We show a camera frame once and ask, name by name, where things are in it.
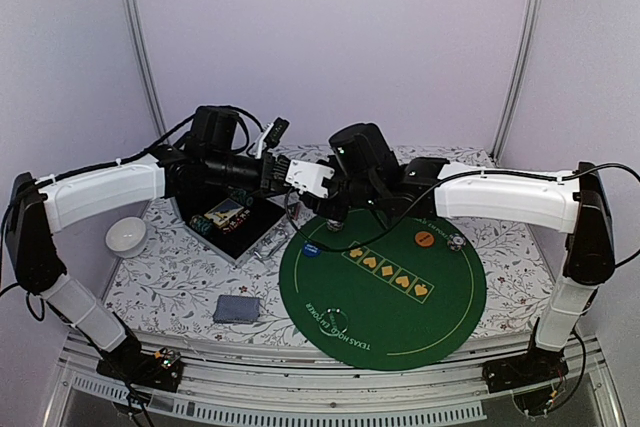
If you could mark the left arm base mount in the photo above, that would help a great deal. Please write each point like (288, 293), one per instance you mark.
(161, 370)

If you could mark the blue small blind button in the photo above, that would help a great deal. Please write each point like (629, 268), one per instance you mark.
(310, 250)

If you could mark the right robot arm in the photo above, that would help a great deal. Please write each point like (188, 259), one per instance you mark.
(362, 171)

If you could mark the green chip stack in case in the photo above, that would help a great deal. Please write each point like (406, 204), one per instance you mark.
(201, 225)

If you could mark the aluminium corner post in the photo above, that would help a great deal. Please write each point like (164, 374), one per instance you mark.
(135, 27)
(531, 15)

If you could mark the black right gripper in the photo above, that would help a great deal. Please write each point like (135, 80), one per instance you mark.
(338, 214)

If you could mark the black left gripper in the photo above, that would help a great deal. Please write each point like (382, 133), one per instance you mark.
(273, 176)

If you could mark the white bowl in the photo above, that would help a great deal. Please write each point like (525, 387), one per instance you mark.
(127, 237)

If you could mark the left aluminium corner post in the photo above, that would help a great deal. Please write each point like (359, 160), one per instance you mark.
(135, 27)

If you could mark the round green poker mat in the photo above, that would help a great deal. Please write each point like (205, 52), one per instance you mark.
(408, 306)

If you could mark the orange big blind button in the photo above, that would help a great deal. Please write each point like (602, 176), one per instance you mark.
(424, 239)

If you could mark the card box in case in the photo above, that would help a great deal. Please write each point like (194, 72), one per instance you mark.
(225, 212)

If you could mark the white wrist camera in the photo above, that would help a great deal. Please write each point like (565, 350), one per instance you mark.
(269, 138)
(308, 177)

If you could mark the clear dealer button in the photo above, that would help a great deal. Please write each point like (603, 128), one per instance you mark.
(333, 322)

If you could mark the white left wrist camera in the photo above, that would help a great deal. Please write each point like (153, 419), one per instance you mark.
(269, 138)

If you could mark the black white chip stack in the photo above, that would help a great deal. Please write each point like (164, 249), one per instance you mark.
(334, 225)

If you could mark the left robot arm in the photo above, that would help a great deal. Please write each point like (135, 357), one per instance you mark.
(205, 155)

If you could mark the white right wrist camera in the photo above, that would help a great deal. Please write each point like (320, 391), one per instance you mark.
(308, 177)

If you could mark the aluminium poker chip case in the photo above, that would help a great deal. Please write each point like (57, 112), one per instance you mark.
(236, 242)

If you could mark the right aluminium corner post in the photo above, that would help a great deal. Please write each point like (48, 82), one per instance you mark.
(531, 15)

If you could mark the blue playing card deck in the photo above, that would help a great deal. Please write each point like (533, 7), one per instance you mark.
(236, 309)

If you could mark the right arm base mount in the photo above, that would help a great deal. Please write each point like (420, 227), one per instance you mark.
(526, 370)

